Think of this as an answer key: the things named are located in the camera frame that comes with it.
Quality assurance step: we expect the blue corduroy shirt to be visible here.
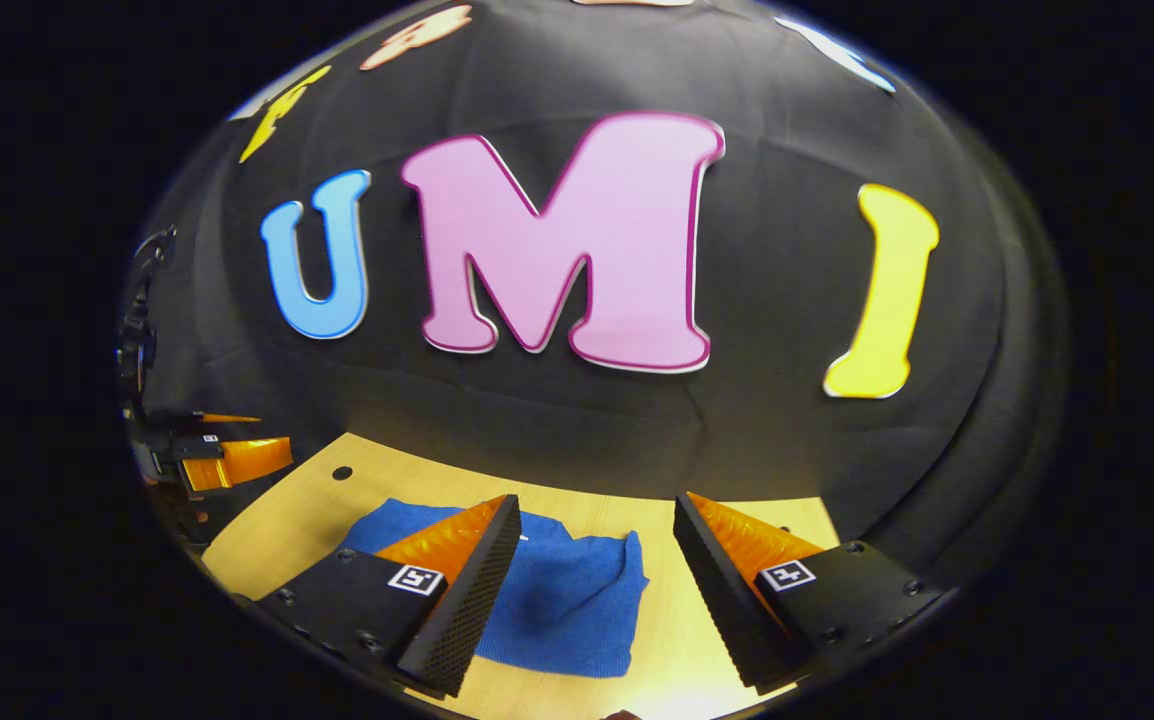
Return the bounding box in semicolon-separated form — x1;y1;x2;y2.
337;497;651;680

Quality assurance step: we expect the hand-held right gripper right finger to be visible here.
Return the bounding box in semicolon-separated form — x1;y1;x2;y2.
674;490;948;693

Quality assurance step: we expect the black backdrop cloth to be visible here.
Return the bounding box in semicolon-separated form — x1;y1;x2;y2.
122;0;1073;601

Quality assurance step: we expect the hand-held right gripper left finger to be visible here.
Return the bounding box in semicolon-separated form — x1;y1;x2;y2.
257;494;523;699

